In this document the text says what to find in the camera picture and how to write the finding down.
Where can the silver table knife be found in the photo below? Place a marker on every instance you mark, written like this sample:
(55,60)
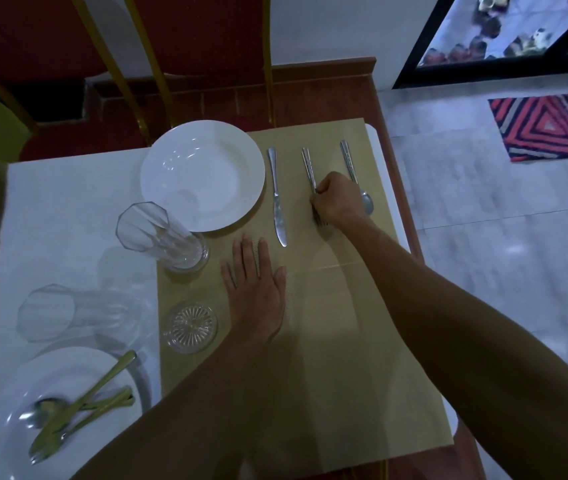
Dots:
(278,209)
(104,382)

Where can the red striped floor rug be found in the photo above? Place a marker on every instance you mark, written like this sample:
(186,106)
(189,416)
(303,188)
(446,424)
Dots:
(548,124)

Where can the person's right forearm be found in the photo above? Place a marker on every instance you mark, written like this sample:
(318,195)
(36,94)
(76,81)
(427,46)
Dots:
(463,344)

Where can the white round plate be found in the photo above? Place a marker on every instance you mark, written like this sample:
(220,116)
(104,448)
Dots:
(19,394)
(199,174)

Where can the clear glass coaster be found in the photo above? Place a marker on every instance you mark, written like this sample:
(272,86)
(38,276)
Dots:
(191,327)

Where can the person's left middle finger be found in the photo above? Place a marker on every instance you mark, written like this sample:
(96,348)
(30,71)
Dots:
(252,254)

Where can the row of shoes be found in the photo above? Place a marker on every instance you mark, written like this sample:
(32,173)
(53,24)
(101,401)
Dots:
(488,39)

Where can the person's right hand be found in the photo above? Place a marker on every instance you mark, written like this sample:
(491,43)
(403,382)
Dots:
(341,199)

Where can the clear faceted glass tumbler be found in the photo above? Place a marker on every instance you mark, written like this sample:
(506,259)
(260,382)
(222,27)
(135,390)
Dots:
(159,237)
(79,312)

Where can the black door frame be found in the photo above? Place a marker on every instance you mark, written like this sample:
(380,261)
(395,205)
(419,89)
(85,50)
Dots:
(488,72)

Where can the silver fork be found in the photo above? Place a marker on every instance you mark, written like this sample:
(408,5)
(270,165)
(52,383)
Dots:
(89,419)
(308,164)

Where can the person's right fingers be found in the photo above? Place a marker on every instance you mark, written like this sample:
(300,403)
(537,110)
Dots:
(321,197)

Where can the person's left thumb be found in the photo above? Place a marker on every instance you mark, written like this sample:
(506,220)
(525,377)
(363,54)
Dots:
(280,280)

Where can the silver spoon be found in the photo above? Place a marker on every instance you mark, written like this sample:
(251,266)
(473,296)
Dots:
(49,410)
(349,162)

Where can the person's left hand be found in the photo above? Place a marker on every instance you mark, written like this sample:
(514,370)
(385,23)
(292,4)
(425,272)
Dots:
(256,299)

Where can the person's left little finger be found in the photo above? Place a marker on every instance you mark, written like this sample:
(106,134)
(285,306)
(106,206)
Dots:
(228,275)

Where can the white table cloth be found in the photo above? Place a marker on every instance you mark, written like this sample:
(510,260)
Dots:
(64,219)

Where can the beige woven placemat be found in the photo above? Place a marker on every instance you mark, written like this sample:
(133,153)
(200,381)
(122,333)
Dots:
(344,354)

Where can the person's left forearm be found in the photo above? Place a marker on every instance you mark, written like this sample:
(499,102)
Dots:
(189,409)

